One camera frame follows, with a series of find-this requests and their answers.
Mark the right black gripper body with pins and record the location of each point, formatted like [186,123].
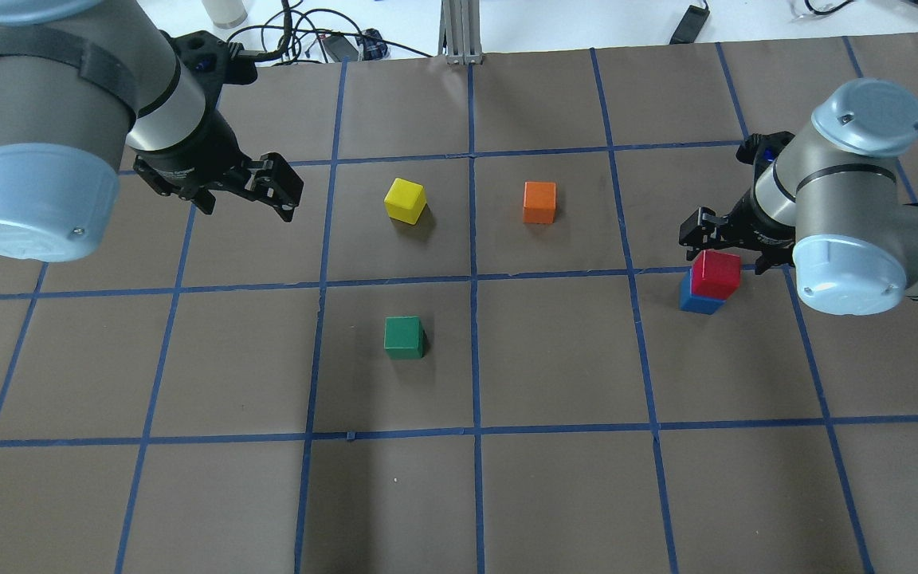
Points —
[755,224]

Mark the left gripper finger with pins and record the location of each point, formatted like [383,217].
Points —
[201,197]
[270,180]

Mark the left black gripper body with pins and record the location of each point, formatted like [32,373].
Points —
[194,155]

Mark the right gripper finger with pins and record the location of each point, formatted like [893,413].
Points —
[703,230]
[770,259]

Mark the red block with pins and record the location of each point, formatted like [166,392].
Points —
[716,275]

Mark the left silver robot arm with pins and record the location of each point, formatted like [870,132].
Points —
[80,81]

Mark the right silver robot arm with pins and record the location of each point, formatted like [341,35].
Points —
[824,201]

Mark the blue block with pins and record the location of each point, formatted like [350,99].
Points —
[690,302]

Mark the yellow block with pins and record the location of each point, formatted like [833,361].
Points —
[405,201]

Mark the orange block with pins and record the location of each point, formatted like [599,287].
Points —
[539,203]

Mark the green block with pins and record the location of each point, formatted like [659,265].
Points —
[404,338]

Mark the white bottle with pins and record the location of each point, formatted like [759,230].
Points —
[226,14]

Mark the black power adapter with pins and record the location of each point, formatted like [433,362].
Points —
[690,25]

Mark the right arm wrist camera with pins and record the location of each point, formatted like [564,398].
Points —
[760,151]

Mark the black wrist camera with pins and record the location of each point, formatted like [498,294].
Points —
[213,62]

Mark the aluminium frame post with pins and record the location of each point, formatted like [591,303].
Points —
[459,39]

